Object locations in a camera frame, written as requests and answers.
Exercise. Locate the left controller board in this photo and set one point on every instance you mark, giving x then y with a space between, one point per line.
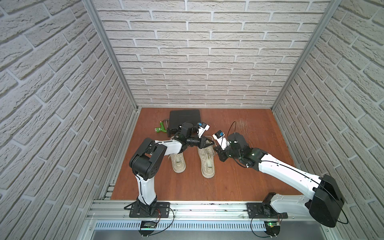
147 228

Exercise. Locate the controller board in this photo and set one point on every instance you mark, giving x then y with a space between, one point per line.
272 229
147 228

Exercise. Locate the left corner aluminium post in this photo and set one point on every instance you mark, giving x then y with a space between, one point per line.
98 24

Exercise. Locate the right corner aluminium post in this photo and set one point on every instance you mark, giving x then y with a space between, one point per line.
319 29

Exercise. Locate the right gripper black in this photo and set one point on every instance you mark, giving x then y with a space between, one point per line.
220 152

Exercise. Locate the aluminium front rail frame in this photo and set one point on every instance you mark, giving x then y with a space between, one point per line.
108 215

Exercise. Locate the beige sneaker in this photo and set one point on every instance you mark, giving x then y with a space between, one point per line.
178 163
207 159

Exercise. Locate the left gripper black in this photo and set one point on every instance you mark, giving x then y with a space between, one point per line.
205 142

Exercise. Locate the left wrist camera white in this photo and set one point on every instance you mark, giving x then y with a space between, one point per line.
202 127

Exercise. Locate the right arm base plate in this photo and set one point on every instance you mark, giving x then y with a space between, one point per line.
263 211

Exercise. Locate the corner aluminium post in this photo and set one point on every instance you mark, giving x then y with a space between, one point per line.
98 24
319 29

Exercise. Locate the black plastic tool case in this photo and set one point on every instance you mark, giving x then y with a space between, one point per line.
178 117

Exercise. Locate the right controller board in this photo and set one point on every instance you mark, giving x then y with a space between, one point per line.
272 229

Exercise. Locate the green handled tool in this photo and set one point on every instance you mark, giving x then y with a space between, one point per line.
162 128

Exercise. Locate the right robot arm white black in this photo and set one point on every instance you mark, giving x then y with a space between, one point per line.
320 197

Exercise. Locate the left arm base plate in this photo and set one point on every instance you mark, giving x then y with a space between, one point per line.
155 210

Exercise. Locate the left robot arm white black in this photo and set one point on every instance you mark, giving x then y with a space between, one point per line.
147 160

